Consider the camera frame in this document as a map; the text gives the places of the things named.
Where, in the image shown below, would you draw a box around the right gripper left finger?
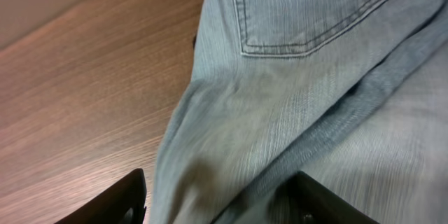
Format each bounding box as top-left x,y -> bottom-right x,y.
56,168 -> 146,224

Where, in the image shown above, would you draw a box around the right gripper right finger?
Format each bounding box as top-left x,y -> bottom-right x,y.
213,171 -> 377,224

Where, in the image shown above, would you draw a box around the light blue denim shorts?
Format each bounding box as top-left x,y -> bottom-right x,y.
149,0 -> 447,223

